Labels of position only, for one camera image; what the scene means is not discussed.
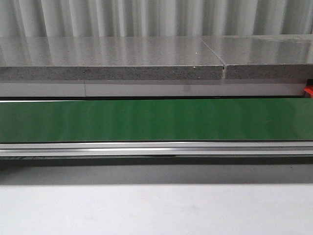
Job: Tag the green conveyor belt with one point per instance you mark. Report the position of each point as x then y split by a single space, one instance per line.
240 119

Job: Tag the grey stone slab left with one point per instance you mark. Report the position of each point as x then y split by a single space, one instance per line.
107 58

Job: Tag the red plastic tray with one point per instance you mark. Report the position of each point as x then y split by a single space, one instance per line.
308 91

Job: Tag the white pleated curtain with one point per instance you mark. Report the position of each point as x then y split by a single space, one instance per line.
127 18

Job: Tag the aluminium conveyor side rail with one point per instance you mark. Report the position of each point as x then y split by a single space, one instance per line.
145 149

